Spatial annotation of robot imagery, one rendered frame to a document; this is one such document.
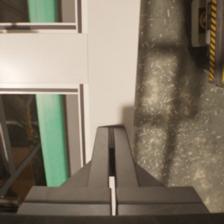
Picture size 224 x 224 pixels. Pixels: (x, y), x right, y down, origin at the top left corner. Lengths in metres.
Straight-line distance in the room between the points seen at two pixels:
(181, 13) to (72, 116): 1.06
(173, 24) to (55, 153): 1.06
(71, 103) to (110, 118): 0.10
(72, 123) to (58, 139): 0.03
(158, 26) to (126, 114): 1.02
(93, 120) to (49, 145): 0.12
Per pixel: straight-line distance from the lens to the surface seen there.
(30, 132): 1.01
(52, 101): 0.23
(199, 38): 1.09
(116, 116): 0.15
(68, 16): 0.24
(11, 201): 1.27
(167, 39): 1.15
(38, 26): 0.22
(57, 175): 0.29
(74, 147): 0.27
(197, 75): 1.24
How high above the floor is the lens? 1.08
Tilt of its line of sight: 73 degrees down
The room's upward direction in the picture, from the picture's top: 176 degrees clockwise
